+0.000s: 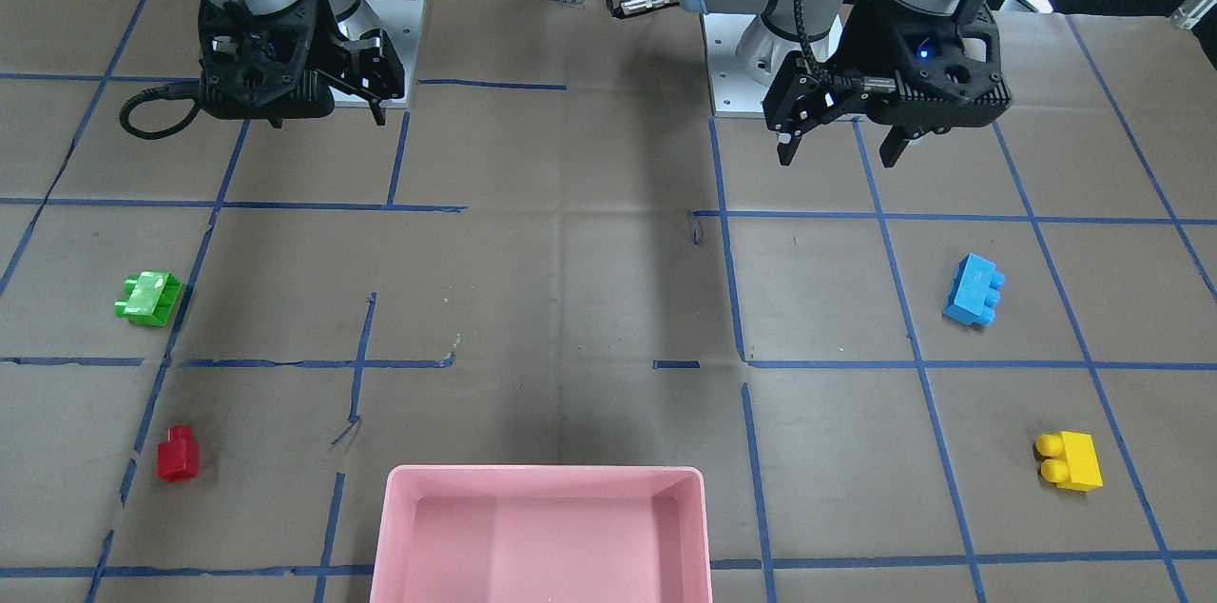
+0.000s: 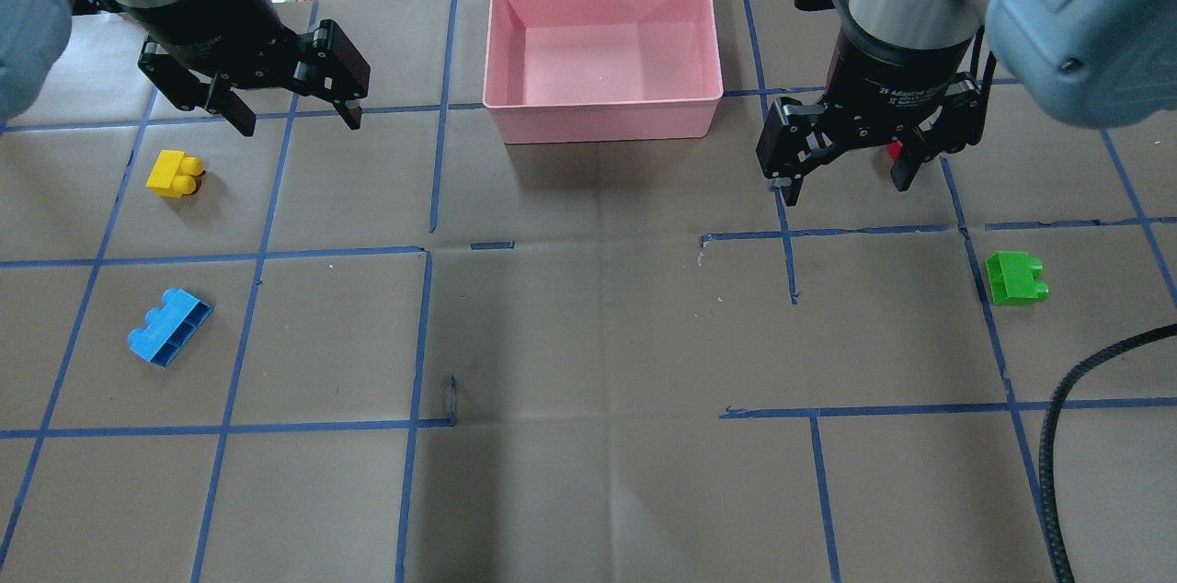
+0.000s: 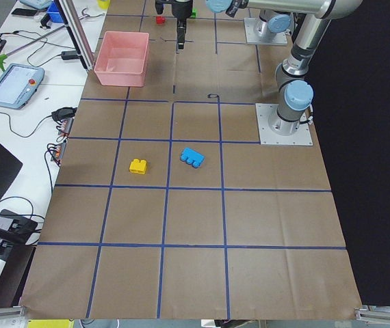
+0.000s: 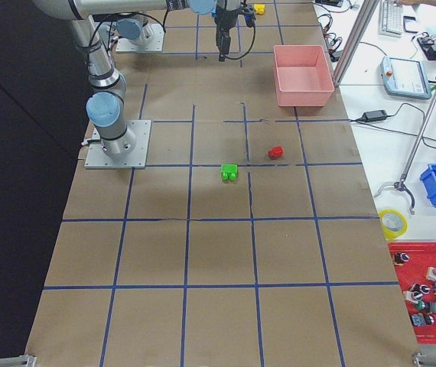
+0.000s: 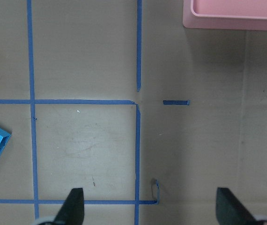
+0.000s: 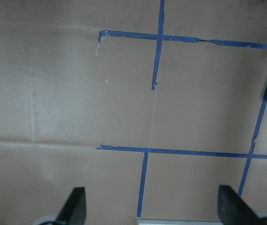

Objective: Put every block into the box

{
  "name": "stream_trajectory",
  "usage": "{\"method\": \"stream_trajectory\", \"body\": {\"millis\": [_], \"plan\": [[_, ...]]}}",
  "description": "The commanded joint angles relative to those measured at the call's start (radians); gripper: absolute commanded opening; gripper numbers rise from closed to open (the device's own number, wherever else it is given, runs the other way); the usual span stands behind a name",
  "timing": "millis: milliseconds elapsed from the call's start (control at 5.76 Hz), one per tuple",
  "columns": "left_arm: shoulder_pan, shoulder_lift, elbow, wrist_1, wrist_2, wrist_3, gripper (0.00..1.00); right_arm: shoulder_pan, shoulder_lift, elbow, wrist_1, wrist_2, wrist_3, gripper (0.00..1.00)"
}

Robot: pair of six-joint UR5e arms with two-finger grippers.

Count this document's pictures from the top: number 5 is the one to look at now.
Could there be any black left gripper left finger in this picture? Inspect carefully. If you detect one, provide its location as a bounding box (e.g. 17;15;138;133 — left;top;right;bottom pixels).
53;188;84;225

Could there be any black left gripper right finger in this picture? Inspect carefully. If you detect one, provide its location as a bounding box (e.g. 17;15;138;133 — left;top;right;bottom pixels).
215;187;258;225

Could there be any pink plastic box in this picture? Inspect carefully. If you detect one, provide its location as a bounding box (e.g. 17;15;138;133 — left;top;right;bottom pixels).
183;0;267;31

